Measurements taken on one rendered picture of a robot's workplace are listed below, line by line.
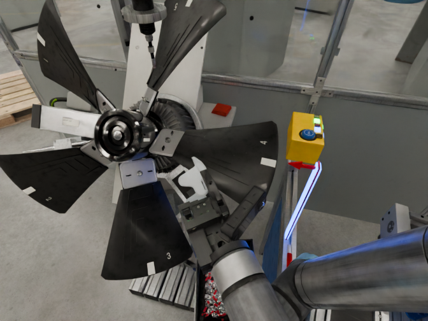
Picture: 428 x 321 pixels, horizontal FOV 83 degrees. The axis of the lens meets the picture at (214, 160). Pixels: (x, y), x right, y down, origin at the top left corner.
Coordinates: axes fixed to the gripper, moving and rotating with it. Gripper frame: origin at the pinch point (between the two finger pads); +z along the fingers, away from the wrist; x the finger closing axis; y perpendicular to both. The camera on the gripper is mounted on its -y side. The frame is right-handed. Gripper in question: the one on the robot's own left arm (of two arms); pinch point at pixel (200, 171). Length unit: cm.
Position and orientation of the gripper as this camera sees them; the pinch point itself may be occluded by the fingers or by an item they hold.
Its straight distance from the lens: 52.9
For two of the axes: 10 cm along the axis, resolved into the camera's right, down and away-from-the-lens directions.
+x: 1.0, 6.7, 7.4
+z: -3.8, -6.6, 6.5
